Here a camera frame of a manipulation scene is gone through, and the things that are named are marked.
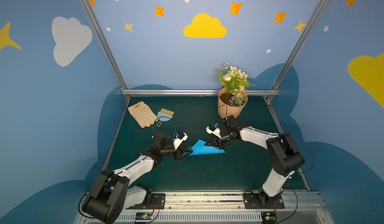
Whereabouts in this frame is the blue square paper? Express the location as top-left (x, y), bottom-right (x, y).
top-left (187, 140), bottom-right (225, 156)

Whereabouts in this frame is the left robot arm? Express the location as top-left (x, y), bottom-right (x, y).
top-left (78, 132), bottom-right (193, 224)

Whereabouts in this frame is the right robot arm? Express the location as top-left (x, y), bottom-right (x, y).
top-left (205, 115), bottom-right (305, 209)

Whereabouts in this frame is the pink flower pot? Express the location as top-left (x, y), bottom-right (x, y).
top-left (218, 88), bottom-right (248, 118)

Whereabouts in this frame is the light blue hand brush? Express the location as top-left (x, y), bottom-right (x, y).
top-left (156, 108), bottom-right (174, 127)

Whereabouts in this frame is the beige work glove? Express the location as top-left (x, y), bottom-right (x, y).
top-left (128, 101), bottom-right (158, 128)

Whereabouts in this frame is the artificial flowering plant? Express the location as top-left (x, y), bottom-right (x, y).
top-left (215, 63), bottom-right (256, 107)

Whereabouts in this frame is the left controller board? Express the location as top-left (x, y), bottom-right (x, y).
top-left (134, 213), bottom-right (154, 222)

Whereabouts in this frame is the controller board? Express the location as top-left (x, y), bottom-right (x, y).
top-left (134, 213), bottom-right (154, 222)
top-left (261, 212), bottom-right (277, 224)

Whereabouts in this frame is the right controller board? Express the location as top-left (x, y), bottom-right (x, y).
top-left (261, 212), bottom-right (277, 224)

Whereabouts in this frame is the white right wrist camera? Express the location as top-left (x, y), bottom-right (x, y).
top-left (206, 123), bottom-right (222, 138)

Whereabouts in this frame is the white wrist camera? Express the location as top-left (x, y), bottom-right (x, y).
top-left (206, 123), bottom-right (222, 138)
top-left (173, 132), bottom-right (188, 150)

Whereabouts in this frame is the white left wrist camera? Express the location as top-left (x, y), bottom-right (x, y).
top-left (173, 132), bottom-right (188, 150)

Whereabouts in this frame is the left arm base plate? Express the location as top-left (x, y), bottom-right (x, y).
top-left (128, 193), bottom-right (166, 210)

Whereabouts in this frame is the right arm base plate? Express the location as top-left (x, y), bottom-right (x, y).
top-left (243, 191), bottom-right (285, 209)

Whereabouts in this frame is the aluminium frame back bar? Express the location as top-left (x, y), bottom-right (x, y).
top-left (121, 89), bottom-right (278, 96)

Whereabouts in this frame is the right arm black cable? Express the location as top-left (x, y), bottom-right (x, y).
top-left (275, 132), bottom-right (316, 224)

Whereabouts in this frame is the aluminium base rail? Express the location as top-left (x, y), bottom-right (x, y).
top-left (75, 189), bottom-right (334, 224)

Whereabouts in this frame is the aluminium frame right post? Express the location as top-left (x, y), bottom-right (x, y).
top-left (271, 0), bottom-right (331, 93)

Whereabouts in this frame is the aluminium frame post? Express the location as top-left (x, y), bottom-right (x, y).
top-left (79, 0), bottom-right (128, 90)
top-left (271, 0), bottom-right (331, 93)

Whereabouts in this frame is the aluminium frame left post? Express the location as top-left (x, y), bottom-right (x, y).
top-left (79, 0), bottom-right (128, 90)

